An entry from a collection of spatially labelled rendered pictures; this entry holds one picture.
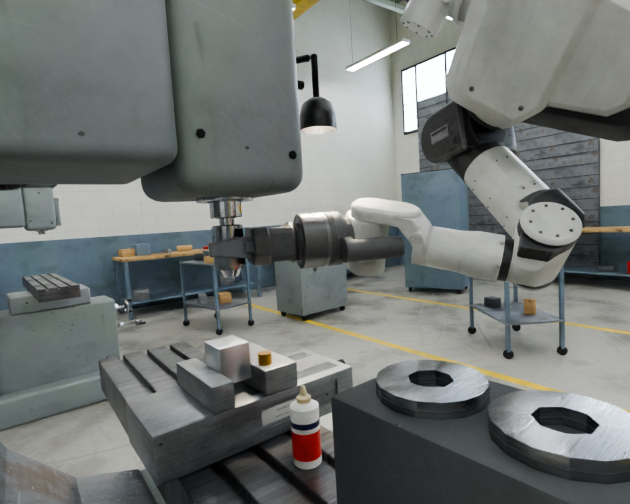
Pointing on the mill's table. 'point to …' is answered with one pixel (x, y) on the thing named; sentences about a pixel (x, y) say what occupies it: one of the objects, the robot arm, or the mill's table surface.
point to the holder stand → (482, 442)
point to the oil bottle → (305, 431)
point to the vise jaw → (269, 382)
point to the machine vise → (221, 414)
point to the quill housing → (231, 101)
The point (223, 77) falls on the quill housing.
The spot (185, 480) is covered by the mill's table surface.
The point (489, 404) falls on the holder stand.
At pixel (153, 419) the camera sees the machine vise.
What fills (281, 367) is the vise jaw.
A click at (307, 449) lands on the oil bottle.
